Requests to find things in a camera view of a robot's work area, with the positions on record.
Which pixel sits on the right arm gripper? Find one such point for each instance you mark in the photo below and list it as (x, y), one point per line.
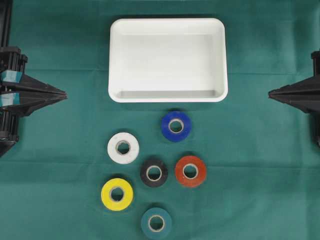
(288, 94)

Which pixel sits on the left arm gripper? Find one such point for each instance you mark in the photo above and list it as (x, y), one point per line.
(36, 94)

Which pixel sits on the red tape roll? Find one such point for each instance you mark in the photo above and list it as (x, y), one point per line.
(198, 164)

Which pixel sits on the blue tape roll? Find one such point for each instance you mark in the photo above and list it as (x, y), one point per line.
(176, 116)

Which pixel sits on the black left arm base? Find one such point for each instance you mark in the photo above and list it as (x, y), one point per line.
(5, 22)

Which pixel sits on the white tape roll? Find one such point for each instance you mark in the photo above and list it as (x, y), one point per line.
(116, 140)

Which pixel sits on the white plastic tray case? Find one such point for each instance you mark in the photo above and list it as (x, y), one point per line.
(167, 60)

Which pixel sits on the yellow tape roll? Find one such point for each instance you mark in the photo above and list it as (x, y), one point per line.
(106, 194)

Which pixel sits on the black tape roll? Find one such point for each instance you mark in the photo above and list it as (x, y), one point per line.
(151, 163)

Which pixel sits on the green tape roll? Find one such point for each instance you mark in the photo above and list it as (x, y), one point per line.
(151, 233)

